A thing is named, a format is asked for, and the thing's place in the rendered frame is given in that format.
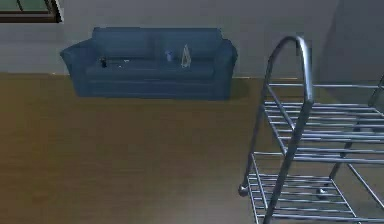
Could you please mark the small blue bottle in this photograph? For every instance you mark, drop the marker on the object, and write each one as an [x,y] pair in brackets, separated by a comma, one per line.
[169,56]

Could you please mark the blue sofa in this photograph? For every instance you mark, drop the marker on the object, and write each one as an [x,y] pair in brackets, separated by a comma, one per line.
[140,80]

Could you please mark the small black object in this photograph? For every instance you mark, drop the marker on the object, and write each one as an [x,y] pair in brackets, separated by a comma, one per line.
[103,62]

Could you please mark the dark framed window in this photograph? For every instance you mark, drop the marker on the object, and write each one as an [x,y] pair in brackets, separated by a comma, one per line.
[26,8]

